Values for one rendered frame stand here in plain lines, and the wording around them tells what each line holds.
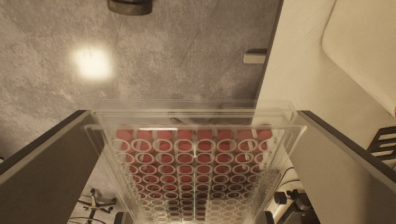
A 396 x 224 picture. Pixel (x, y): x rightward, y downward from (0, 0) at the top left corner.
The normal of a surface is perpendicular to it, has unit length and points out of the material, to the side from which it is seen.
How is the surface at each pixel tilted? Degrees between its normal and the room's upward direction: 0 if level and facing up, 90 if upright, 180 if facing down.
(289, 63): 0
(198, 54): 0
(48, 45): 0
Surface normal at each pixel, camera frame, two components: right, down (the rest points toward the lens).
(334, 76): 0.01, 0.66
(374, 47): -1.00, -0.01
